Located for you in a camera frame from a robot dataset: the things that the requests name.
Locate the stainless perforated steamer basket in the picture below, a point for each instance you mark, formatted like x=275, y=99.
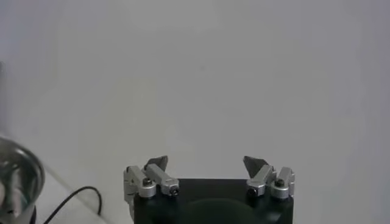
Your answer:
x=21, y=173

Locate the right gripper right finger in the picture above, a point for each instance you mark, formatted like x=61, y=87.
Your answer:
x=265, y=176

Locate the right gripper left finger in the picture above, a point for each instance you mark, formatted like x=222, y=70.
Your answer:
x=160, y=176

